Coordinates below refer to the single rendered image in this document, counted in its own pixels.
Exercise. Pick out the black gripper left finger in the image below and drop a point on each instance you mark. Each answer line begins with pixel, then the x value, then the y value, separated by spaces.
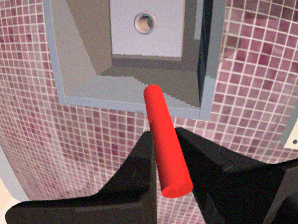
pixel 130 197

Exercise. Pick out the red peg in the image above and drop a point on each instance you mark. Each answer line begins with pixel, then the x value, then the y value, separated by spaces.
pixel 174 175

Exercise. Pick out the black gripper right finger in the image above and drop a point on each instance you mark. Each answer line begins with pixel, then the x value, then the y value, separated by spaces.
pixel 234 189

